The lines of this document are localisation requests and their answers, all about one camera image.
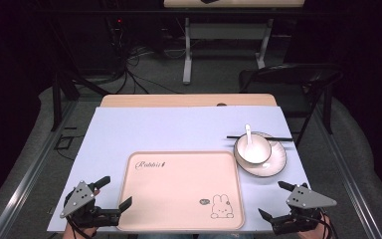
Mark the white-framed desk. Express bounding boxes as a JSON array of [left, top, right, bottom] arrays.
[[163, 0, 306, 86]]

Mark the bundle of black floor cables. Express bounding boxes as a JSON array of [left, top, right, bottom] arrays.
[[107, 19, 183, 96]]

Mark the black folding chair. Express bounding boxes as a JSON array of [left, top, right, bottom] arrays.
[[238, 62, 344, 147]]

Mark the right hand-held gripper cable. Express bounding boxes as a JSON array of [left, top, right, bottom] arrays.
[[306, 207, 340, 239]]

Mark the dark computer tower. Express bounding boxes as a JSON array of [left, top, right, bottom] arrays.
[[102, 13, 130, 73]]

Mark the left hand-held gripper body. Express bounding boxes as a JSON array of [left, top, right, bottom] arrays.
[[59, 180, 120, 230]]

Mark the metal floor rail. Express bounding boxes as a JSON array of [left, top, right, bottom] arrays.
[[313, 101, 382, 239], [0, 99, 78, 239]]

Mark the left hand-held gripper cable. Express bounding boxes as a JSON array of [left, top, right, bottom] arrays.
[[65, 214, 95, 239]]

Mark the black floor socket frame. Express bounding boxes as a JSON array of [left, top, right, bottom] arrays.
[[54, 133, 75, 151]]

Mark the white ceramic spoon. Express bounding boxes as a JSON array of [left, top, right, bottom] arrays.
[[244, 123, 254, 147]]

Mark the person's left hand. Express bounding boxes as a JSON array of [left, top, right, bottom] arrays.
[[62, 226, 96, 239]]

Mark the person's right hand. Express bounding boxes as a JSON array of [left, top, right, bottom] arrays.
[[296, 214, 332, 239]]

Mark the white bowl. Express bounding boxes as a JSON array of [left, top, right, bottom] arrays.
[[234, 132, 274, 166]]

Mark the hand-held gripper cable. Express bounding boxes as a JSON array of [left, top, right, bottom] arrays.
[[65, 214, 95, 239], [306, 207, 340, 239]]

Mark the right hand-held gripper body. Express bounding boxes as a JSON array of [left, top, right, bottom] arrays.
[[271, 184, 338, 236]]

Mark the black metal stand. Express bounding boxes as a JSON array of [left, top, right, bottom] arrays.
[[50, 69, 111, 132]]

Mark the pink tray with rabbit print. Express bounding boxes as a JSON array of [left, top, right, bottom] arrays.
[[116, 150, 246, 233]]

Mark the wooden table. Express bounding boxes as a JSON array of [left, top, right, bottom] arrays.
[[98, 93, 279, 109]]

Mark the pale blue table mat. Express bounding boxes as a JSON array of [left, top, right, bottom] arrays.
[[47, 106, 311, 234]]

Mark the white plate with dark rim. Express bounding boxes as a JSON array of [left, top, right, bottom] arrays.
[[233, 131, 288, 178]]

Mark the black chopstick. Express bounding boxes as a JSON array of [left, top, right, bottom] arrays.
[[226, 135, 294, 143], [226, 134, 294, 141]]

